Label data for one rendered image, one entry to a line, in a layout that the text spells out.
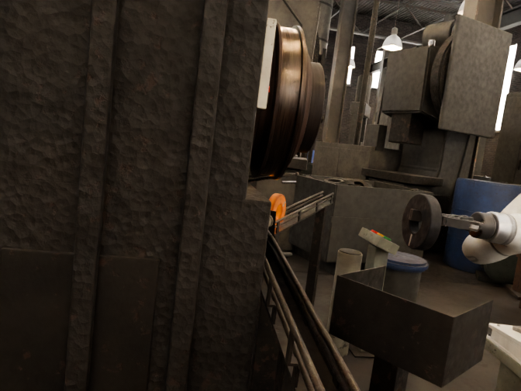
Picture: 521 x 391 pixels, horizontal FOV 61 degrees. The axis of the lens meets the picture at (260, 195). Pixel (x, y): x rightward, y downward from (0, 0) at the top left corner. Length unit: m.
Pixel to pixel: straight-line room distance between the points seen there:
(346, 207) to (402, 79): 2.01
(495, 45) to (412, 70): 0.82
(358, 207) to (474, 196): 1.40
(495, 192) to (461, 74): 1.20
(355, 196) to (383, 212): 0.33
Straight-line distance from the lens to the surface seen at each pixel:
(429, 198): 1.27
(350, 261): 2.19
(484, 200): 4.67
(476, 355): 1.09
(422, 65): 5.02
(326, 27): 10.54
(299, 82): 1.21
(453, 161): 5.38
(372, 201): 3.74
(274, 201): 1.86
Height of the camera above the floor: 0.99
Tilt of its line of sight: 7 degrees down
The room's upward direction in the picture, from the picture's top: 7 degrees clockwise
